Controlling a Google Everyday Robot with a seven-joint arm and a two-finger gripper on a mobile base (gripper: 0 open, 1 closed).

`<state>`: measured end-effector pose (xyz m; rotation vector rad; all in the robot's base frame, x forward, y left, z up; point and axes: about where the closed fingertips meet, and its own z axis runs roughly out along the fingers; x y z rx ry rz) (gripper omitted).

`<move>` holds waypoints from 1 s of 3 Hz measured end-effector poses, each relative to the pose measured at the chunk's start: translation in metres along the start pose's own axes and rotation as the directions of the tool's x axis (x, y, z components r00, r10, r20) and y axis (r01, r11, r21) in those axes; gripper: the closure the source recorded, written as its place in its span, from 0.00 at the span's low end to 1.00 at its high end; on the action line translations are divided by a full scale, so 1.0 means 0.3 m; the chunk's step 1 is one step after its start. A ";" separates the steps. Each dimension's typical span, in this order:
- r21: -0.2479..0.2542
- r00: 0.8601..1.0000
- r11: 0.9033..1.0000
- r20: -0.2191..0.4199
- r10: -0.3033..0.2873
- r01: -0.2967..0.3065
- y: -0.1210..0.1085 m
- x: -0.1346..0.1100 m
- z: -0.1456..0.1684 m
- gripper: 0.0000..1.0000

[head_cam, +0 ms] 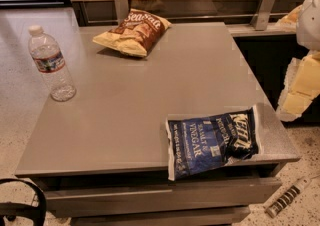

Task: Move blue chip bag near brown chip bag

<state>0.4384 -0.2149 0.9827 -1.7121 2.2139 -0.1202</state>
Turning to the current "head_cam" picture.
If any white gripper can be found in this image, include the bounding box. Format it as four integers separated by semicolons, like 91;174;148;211
276;0;320;122

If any blue chip bag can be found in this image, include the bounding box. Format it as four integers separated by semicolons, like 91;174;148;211
166;105;261;181

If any brown chip bag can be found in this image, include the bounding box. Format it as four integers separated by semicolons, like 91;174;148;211
93;8;171;57

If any white power strip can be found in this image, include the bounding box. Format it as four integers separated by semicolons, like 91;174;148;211
266;177;311;218

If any grey drawer cabinet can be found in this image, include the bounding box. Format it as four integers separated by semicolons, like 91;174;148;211
16;23;298;226

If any clear plastic water bottle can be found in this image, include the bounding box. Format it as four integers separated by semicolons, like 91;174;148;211
28;25;76;102

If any black chair part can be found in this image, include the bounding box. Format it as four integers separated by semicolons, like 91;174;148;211
0;178;47;226

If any right metal bracket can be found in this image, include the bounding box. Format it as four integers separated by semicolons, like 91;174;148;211
250;0;275;31

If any metal bracket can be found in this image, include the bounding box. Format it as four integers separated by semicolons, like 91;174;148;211
114;0;129;23
250;0;275;31

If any left metal bracket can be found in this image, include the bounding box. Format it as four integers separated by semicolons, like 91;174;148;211
114;0;129;23

